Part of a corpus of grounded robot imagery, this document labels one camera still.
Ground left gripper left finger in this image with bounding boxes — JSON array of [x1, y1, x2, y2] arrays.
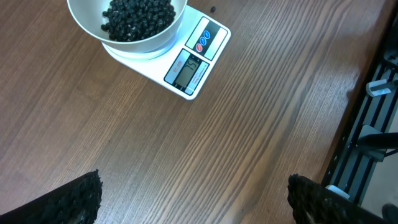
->
[[1, 170, 103, 224]]

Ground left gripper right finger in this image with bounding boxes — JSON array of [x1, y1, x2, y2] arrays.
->
[[287, 174, 386, 224]]

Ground black beans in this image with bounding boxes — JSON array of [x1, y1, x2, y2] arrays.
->
[[101, 0, 177, 42]]

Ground white digital kitchen scale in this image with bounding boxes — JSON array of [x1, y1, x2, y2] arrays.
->
[[103, 6, 231, 100]]

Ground white bowl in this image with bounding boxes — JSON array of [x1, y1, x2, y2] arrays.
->
[[67, 0, 187, 53]]

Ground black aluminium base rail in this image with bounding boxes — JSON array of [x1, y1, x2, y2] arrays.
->
[[321, 12, 397, 204]]

